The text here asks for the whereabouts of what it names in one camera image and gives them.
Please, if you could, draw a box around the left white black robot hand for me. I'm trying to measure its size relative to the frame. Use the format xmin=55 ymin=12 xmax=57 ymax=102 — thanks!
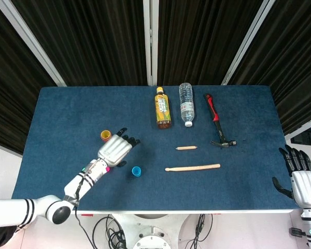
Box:
xmin=96 ymin=127 xmax=141 ymax=168

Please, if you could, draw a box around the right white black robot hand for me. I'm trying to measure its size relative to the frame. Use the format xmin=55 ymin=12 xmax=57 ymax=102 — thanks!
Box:
xmin=272 ymin=144 xmax=311 ymax=210

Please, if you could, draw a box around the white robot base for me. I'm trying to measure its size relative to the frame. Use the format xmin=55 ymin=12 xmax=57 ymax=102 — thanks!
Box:
xmin=111 ymin=214 xmax=190 ymax=249

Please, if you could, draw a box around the dark monitor screen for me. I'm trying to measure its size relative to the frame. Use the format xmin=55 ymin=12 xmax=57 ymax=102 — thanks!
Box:
xmin=290 ymin=127 xmax=311 ymax=147

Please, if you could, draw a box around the tea bottle with yellow cap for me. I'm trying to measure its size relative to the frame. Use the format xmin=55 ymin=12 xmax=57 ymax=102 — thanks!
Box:
xmin=154 ymin=87 xmax=173 ymax=130

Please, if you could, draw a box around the blue fabric table mat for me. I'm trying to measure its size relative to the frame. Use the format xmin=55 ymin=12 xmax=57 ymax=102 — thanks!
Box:
xmin=11 ymin=85 xmax=296 ymax=211

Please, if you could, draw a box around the wooden drumstick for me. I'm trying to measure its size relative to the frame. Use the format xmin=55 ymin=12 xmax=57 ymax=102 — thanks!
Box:
xmin=164 ymin=163 xmax=221 ymax=172

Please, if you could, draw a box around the clear plastic water bottle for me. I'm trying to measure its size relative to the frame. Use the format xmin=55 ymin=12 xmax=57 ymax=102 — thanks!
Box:
xmin=179 ymin=82 xmax=196 ymax=128

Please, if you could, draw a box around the red black claw hammer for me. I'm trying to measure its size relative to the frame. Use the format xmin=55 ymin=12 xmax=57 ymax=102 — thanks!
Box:
xmin=203 ymin=93 xmax=237 ymax=149

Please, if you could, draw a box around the black pleated curtain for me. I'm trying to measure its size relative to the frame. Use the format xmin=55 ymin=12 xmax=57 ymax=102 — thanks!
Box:
xmin=0 ymin=0 xmax=311 ymax=154

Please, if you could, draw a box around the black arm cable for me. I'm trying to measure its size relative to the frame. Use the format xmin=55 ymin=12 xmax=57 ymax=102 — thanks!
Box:
xmin=74 ymin=176 xmax=96 ymax=249

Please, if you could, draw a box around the black floor cable bundle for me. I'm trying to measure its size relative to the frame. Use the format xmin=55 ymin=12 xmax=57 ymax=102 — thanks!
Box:
xmin=92 ymin=214 xmax=128 ymax=249
xmin=183 ymin=214 xmax=213 ymax=249

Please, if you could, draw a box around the white metal frame post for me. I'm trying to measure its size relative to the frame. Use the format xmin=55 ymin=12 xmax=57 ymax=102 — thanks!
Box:
xmin=0 ymin=0 xmax=67 ymax=87
xmin=143 ymin=0 xmax=159 ymax=86
xmin=221 ymin=0 xmax=275 ymax=86

